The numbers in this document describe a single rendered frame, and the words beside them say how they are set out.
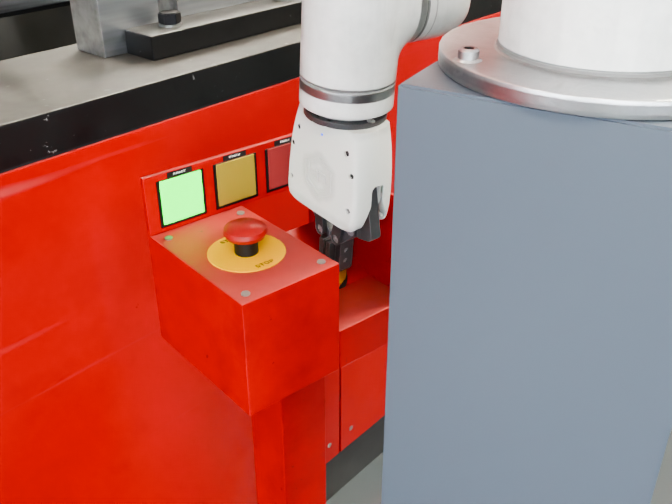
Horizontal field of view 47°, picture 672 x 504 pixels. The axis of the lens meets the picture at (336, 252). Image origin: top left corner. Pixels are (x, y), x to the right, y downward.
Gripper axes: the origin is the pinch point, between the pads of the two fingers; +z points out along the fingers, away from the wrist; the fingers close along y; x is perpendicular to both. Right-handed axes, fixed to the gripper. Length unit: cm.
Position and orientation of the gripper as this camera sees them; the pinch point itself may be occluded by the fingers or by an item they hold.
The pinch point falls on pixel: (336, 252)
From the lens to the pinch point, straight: 77.4
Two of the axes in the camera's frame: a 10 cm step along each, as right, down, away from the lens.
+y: 6.4, 4.5, -6.2
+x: 7.6, -3.2, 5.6
